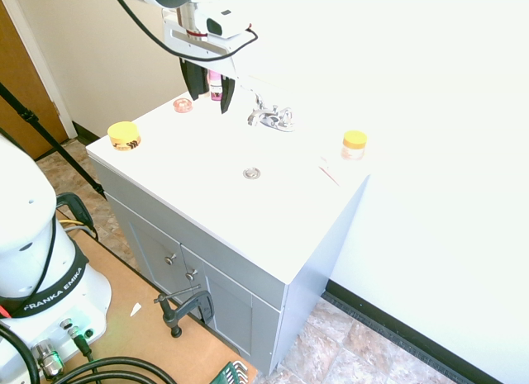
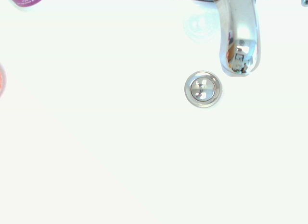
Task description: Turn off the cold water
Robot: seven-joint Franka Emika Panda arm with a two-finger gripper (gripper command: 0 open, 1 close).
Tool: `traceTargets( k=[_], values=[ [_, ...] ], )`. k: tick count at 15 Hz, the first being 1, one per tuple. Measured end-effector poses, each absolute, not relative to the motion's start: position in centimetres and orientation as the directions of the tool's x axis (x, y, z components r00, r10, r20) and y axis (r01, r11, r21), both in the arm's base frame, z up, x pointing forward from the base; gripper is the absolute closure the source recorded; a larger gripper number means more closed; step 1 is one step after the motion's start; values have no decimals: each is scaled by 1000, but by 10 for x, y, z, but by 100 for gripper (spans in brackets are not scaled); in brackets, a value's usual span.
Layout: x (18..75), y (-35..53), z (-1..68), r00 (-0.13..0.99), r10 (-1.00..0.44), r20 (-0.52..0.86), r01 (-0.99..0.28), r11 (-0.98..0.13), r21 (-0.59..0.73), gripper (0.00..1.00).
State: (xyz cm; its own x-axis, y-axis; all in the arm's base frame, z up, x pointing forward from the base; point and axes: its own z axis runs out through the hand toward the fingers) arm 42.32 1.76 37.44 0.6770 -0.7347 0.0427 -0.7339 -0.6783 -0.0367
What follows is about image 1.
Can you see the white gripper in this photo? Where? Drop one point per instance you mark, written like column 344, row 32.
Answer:
column 194, row 39

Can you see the pink bottle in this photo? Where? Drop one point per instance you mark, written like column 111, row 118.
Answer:
column 215, row 84

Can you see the small pink round dish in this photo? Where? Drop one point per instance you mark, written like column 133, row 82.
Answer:
column 182, row 105

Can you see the chrome sink drain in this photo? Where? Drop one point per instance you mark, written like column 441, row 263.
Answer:
column 251, row 173

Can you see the wide yellow lidded jar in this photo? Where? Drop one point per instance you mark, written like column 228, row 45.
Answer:
column 124, row 136

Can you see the red thin stick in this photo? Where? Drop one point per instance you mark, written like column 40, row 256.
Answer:
column 329, row 174

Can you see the small yellow capped jar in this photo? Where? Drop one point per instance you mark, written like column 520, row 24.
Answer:
column 354, row 145

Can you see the grey vanity cabinet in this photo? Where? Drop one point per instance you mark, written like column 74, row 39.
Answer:
column 198, row 252

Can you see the black tripod leg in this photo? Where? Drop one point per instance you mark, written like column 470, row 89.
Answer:
column 45, row 132

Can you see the round metal cabinet knob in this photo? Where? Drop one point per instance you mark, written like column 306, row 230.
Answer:
column 191, row 274
column 170, row 259

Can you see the brown wooden door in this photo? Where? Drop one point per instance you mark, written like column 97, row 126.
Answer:
column 22, row 91

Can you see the brown wooden base board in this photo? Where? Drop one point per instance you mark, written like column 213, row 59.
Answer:
column 136, row 318

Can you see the green hex key set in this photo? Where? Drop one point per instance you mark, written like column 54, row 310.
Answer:
column 231, row 373

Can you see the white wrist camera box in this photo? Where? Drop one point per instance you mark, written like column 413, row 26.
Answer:
column 223, row 22

